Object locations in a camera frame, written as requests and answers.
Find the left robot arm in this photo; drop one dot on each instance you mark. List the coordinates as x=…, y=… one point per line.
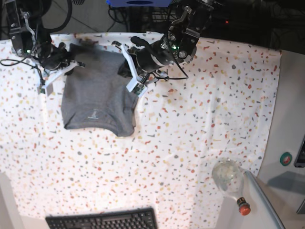
x=177, y=45

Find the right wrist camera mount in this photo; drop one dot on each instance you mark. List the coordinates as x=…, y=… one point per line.
x=48, y=77

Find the green tape roll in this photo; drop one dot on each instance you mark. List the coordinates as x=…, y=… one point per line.
x=285, y=159

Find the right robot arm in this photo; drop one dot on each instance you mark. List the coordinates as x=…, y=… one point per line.
x=30, y=39

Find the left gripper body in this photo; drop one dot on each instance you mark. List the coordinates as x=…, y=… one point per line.
x=148, y=57

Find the dark phone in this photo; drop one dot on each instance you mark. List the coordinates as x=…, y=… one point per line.
x=300, y=159

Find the clear glass bottle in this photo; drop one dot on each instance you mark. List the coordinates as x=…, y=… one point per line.
x=229, y=179

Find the terrazzo pattern tablecloth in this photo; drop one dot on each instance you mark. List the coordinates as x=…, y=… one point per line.
x=224, y=109

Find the blue box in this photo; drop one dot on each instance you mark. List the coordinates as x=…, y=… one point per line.
x=139, y=3

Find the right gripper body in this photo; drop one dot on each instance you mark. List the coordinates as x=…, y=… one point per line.
x=53, y=58

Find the grey t-shirt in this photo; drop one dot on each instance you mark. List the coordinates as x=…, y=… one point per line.
x=95, y=96

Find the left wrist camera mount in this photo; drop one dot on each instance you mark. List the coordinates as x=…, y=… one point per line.
x=136, y=85

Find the black keyboard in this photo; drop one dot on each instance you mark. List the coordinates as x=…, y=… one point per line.
x=143, y=218

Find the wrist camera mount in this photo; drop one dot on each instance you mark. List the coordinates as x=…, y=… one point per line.
x=48, y=77
x=136, y=85

